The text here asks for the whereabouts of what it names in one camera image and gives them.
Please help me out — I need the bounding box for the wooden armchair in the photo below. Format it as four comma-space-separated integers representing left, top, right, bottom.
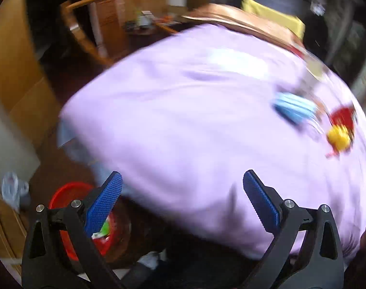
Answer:
60, 0, 180, 67

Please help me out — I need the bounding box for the brown floral pillow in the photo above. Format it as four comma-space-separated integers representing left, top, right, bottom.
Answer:
181, 3, 304, 55

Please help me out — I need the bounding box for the purple tablecloth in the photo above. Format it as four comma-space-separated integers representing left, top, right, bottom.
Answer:
58, 22, 366, 265

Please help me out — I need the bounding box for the green plastic string bundle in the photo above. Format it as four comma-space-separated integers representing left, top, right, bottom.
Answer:
93, 221, 111, 238

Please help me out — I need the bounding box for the red snack packet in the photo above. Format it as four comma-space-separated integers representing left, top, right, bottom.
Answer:
329, 106, 359, 136

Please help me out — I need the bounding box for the yellow plastic string bundle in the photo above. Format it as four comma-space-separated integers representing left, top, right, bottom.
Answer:
326, 125, 352, 152

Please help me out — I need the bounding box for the small wooden side table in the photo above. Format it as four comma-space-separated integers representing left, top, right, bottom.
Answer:
123, 10, 177, 35

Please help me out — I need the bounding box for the yellow cloth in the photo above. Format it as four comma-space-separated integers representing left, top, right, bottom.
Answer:
241, 0, 306, 39

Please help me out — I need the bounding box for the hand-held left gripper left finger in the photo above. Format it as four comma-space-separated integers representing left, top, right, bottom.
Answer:
21, 171, 124, 289

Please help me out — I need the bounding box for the white shoe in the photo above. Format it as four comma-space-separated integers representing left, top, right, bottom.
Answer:
138, 251, 161, 270

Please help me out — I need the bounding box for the blue face mask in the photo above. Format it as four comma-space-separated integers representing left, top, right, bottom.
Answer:
272, 92, 320, 127

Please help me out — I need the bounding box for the red plastic basket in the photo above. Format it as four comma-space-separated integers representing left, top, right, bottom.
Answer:
48, 182, 132, 262

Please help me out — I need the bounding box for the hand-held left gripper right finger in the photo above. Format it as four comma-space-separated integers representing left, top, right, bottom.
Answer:
242, 170, 344, 289

